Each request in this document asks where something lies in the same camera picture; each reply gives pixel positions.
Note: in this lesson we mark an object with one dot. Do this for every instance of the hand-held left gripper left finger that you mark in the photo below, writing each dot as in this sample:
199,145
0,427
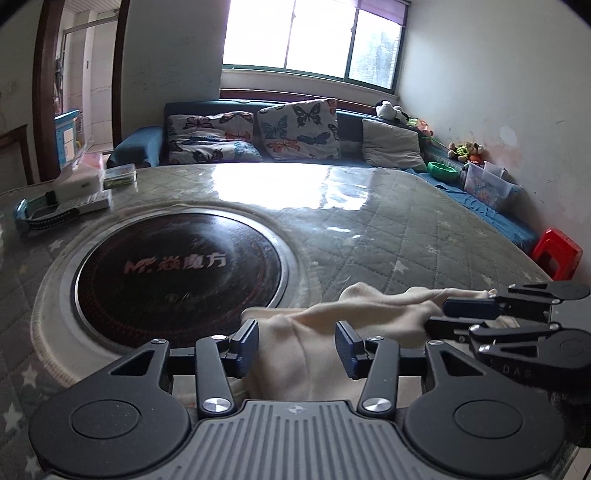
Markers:
247,344

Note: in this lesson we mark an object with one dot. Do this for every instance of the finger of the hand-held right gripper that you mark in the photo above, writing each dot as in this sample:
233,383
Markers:
448,327
466,308

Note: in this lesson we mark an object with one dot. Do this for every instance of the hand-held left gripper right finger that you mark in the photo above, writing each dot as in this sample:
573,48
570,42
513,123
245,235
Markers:
346,346

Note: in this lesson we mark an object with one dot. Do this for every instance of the cream fleece cloth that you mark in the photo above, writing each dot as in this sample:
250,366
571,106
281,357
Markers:
304,341

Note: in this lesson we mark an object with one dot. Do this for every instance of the black round cooktop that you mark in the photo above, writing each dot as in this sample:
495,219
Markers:
175,295

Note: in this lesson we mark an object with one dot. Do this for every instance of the red plastic stool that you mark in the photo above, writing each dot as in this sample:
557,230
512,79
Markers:
556,251

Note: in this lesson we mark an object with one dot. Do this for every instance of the clear plastic storage box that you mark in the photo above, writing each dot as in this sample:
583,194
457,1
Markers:
489,187

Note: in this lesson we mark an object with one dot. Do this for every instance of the green bowl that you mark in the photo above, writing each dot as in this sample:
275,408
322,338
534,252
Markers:
443,170

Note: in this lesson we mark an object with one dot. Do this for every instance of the brown plush toy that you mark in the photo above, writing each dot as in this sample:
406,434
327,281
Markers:
466,151

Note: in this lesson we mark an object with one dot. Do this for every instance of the grey pillow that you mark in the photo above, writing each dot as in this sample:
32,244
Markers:
392,145

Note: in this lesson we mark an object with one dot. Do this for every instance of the green and orange toy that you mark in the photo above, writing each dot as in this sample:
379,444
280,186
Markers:
420,125

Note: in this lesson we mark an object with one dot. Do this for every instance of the white flat box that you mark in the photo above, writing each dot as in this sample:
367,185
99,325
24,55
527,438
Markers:
92,201

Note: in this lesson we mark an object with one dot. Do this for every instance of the clear lidded container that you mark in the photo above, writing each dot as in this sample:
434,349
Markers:
120,176

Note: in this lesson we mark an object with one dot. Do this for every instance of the panda plush toy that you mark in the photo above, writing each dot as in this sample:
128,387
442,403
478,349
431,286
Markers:
388,111

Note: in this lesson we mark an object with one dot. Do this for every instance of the blue sofa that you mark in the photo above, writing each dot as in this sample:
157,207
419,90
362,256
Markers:
138,147

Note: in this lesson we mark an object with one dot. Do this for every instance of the white tissue box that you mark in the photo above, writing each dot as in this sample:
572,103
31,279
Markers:
78,180

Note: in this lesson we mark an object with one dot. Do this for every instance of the blue tray with black remote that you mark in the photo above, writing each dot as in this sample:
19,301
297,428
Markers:
41,216

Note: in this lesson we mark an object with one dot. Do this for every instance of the blue and white toy box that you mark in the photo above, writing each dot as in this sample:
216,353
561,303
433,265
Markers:
67,134

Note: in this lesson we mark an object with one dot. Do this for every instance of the dark wooden chair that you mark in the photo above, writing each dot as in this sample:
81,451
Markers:
14,154

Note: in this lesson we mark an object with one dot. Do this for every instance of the window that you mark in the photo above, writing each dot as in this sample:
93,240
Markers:
300,32

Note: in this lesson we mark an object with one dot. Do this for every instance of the brown wooden door frame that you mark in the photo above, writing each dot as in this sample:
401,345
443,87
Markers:
46,92

